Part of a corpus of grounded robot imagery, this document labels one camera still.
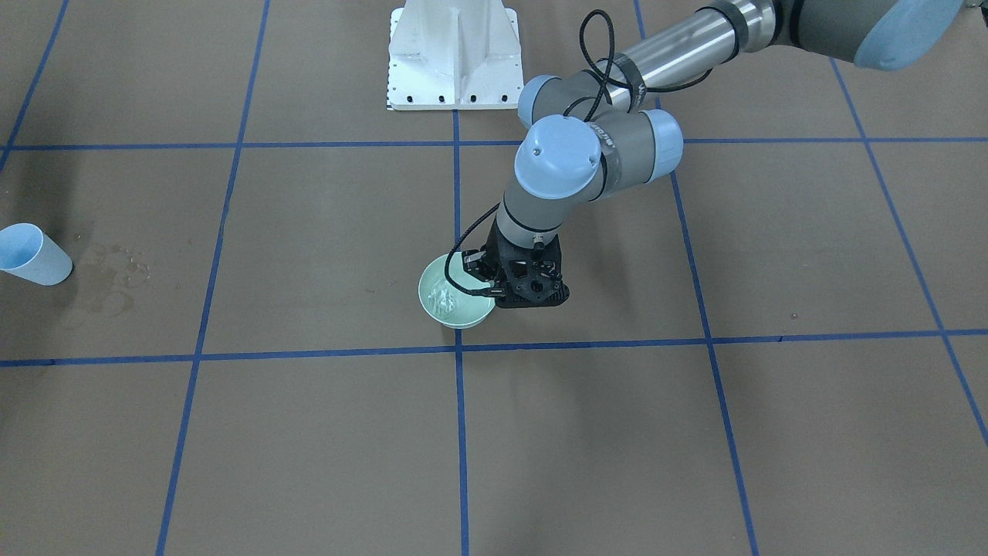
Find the light blue plastic cup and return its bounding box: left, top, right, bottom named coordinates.
left=1, top=222, right=73, bottom=287

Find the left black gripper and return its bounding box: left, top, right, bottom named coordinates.
left=463, top=232, right=570, bottom=309

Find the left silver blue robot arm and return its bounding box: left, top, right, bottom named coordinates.
left=444, top=1, right=963, bottom=307

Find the mint green bowl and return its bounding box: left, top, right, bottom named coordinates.
left=418, top=254, right=495, bottom=330

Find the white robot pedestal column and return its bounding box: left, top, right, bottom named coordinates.
left=386, top=1, right=523, bottom=110

